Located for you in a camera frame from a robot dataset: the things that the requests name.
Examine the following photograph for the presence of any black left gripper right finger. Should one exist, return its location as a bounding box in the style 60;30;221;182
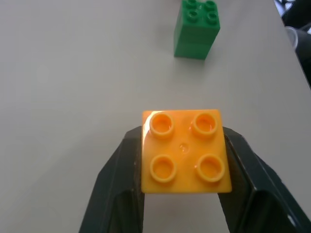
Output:
216;126;311;233

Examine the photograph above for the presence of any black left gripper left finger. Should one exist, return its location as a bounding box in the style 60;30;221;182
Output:
78;126;147;233

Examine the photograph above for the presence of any orange studded building block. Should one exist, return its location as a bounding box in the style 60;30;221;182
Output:
140;109;232;194

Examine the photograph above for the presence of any clear plastic cup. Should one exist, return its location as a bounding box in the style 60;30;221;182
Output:
285;26;301;52

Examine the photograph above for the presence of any green studded building block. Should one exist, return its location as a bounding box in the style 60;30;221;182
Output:
173;0;221;60

